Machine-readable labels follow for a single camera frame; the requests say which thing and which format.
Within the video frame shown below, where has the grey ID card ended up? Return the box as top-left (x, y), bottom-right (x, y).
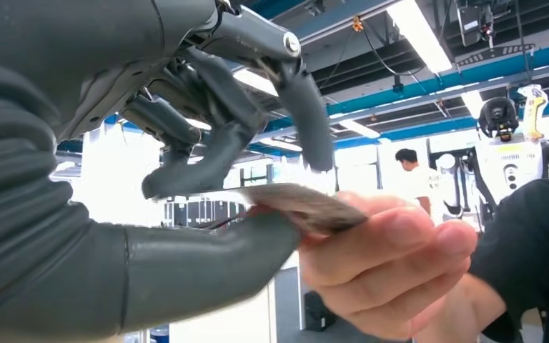
top-left (198, 183), bottom-right (369, 237)

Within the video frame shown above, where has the background person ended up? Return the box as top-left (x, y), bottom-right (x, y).
top-left (394, 148), bottom-right (435, 217)

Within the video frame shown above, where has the black box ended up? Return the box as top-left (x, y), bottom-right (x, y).
top-left (303, 290), bottom-right (337, 333)

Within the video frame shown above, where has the ceiling light panel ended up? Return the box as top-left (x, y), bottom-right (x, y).
top-left (330, 113), bottom-right (382, 139)
top-left (232, 68), bottom-right (280, 98)
top-left (259, 137), bottom-right (304, 154)
top-left (385, 0), bottom-right (454, 75)
top-left (460, 89), bottom-right (486, 119)

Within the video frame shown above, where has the white background humanoid robot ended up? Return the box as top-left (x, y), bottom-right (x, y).
top-left (437, 96), bottom-right (549, 224)

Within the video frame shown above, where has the white partition panel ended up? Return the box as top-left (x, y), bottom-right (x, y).
top-left (167, 279), bottom-right (279, 343)

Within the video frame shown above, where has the dark shelf unit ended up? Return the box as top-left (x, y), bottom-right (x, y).
top-left (163, 199), bottom-right (248, 229)

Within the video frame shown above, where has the yellow and white device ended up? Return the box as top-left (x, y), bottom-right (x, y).
top-left (517, 84), bottom-right (549, 142)

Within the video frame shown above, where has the black ceiling mounted device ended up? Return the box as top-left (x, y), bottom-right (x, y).
top-left (456, 0), bottom-right (496, 49)

